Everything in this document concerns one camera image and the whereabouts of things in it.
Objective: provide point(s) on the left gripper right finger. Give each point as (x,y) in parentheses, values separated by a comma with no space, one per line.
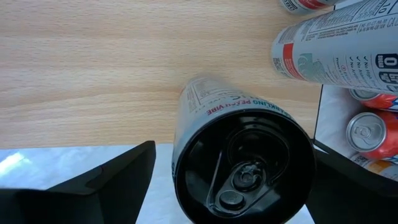
(357,199)

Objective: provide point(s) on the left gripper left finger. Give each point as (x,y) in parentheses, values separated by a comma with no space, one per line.
(93,199)

